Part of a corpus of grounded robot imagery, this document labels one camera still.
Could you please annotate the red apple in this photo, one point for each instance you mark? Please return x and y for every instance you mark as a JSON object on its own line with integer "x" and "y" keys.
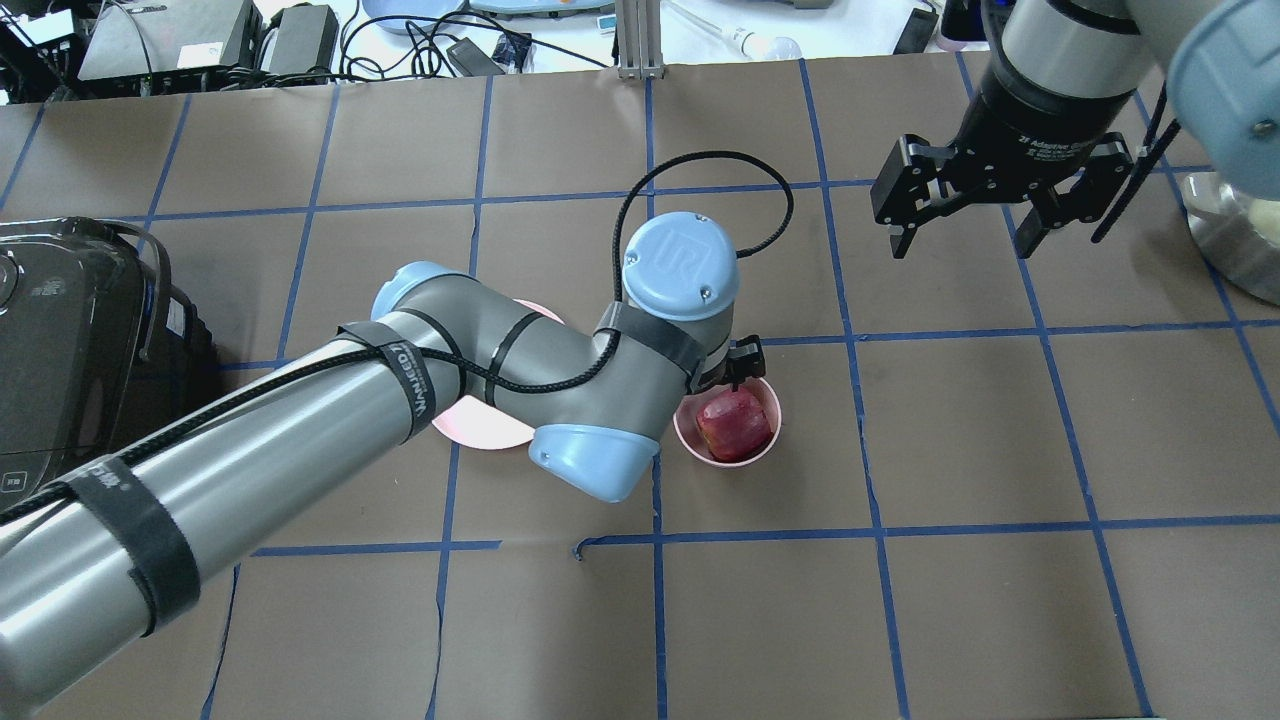
{"x": 734, "y": 426}

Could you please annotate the pink bowl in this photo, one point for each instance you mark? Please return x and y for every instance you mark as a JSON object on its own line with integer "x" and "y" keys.
{"x": 684, "y": 423}

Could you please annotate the dark grey rice cooker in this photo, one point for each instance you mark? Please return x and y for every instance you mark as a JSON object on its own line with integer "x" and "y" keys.
{"x": 99, "y": 347}

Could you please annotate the steel pot with handles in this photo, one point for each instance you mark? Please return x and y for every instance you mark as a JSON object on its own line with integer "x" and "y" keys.
{"x": 1235, "y": 232}

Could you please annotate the black power adapter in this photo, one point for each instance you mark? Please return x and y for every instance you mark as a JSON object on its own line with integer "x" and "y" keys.
{"x": 468, "y": 60}

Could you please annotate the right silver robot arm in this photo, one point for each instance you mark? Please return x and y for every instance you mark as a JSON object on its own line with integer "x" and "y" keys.
{"x": 1206, "y": 68}

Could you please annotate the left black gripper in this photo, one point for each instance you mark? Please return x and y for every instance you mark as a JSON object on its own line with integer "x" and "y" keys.
{"x": 745, "y": 357}

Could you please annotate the aluminium frame post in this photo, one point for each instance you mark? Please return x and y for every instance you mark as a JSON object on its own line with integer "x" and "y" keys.
{"x": 637, "y": 39}

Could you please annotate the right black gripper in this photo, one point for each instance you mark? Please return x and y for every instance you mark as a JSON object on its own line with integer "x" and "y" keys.
{"x": 1040, "y": 130}

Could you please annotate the pink plate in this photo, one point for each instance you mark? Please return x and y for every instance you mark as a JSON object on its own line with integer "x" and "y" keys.
{"x": 471, "y": 423}

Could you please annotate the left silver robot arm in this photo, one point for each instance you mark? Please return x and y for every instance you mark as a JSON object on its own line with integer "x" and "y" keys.
{"x": 123, "y": 545}

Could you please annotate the black computer box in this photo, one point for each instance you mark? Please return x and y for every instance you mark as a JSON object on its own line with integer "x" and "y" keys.
{"x": 170, "y": 39}

